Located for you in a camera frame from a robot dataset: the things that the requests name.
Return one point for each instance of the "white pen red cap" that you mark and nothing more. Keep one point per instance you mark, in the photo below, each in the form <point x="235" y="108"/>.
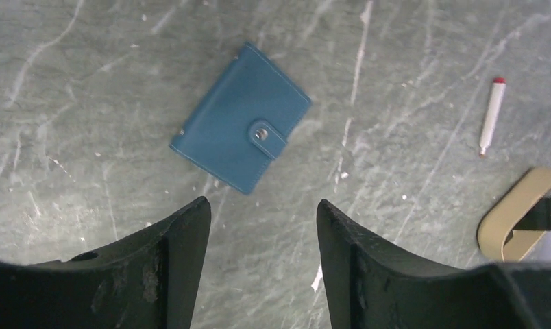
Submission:
<point x="491" y="117"/>

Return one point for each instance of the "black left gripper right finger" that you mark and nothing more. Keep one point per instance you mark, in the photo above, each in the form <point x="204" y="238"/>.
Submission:
<point x="372" y="283"/>

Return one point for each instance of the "blue leather card holder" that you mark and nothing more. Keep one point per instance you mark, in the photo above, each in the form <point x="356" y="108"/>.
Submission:
<point x="243" y="122"/>

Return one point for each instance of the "beige card tray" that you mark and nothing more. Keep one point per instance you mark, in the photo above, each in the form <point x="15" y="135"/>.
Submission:
<point x="517" y="222"/>

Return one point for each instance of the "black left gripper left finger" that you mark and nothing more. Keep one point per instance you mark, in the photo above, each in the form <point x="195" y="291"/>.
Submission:
<point x="148" y="279"/>

